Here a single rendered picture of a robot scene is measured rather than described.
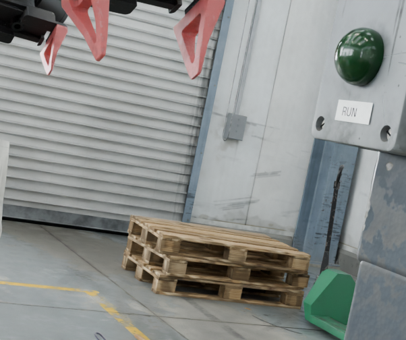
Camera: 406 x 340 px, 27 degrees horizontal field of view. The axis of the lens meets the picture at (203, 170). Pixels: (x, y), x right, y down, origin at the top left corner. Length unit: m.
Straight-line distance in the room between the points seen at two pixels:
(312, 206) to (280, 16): 2.10
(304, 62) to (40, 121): 2.96
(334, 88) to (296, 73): 8.75
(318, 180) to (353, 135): 8.96
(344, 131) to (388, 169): 0.05
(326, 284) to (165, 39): 3.38
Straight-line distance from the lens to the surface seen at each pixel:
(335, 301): 6.15
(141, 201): 8.50
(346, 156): 9.10
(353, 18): 0.46
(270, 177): 9.16
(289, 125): 9.21
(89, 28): 0.77
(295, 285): 6.55
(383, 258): 0.48
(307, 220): 9.43
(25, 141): 8.08
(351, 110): 0.44
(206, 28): 0.80
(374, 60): 0.43
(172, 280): 6.07
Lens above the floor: 1.24
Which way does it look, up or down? 3 degrees down
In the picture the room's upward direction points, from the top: 11 degrees clockwise
